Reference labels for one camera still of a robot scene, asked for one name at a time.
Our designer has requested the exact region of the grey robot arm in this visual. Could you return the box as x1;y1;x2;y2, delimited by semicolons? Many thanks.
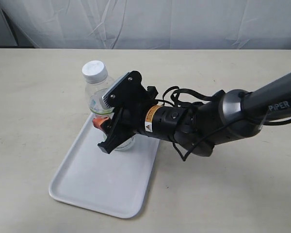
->
92;71;291;161

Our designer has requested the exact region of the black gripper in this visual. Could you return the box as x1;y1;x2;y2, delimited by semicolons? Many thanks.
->
92;103;196;154

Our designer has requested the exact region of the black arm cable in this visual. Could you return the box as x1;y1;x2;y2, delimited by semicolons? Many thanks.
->
157;85;291;162

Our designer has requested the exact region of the white rectangular plastic tray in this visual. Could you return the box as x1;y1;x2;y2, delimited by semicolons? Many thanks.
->
48;115;160;219

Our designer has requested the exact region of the clear plastic water bottle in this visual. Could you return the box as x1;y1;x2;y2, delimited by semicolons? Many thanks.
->
81;60;136;151

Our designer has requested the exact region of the white backdrop cloth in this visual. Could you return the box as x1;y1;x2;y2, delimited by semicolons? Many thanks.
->
0;0;291;50

